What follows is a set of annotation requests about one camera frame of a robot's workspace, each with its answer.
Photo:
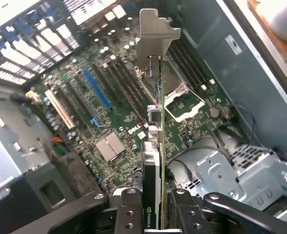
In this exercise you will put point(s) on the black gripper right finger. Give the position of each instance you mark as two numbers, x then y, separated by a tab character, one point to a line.
192	217

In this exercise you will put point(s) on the white case sticker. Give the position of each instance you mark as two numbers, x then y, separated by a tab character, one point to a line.
233	45

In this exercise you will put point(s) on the green motherboard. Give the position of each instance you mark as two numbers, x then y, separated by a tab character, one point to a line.
124	114

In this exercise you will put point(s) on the coin cell battery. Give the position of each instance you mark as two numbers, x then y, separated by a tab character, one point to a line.
214	112

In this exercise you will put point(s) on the white power connector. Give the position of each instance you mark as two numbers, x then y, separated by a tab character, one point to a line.
34	97

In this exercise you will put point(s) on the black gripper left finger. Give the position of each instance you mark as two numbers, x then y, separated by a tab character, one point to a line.
129	214

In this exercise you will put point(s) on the silver chipset heatsink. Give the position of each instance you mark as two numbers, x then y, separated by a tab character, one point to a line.
110	146

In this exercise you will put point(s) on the black open PC case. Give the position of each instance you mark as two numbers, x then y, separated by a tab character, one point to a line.
231	80

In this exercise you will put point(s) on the white expansion slot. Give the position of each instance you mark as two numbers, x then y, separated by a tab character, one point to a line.
59	108

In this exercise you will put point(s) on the metal socket cover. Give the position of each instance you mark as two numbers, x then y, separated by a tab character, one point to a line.
169	102

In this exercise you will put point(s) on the perforated metal drive cage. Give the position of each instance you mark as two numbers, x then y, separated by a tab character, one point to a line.
219	170

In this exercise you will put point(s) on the grey power supply unit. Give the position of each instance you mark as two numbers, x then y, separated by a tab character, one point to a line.
6	136

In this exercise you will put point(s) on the blue expansion slot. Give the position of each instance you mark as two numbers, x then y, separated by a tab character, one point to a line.
97	89

